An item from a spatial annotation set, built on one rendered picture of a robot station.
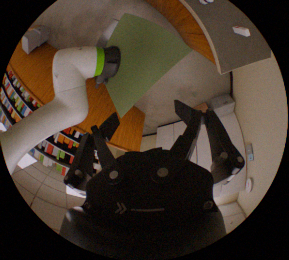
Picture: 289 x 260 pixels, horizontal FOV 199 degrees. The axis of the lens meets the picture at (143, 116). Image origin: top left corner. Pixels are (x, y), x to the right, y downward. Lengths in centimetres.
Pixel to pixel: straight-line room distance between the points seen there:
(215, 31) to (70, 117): 69
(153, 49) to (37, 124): 37
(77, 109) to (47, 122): 11
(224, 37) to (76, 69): 64
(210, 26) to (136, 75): 44
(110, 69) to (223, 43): 56
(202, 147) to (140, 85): 204
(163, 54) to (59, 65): 28
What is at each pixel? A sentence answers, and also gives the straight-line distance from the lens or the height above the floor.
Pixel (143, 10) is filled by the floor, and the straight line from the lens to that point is 145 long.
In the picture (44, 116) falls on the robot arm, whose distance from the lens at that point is 30.
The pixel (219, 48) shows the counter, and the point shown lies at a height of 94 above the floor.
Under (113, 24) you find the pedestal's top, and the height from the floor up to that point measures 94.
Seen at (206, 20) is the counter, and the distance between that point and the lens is 51.
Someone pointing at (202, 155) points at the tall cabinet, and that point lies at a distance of 213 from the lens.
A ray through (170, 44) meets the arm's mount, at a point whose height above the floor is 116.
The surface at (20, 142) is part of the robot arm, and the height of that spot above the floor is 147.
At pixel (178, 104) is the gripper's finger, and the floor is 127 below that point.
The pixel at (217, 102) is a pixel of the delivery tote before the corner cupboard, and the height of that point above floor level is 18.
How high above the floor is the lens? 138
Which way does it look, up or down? 33 degrees down
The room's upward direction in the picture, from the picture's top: 170 degrees counter-clockwise
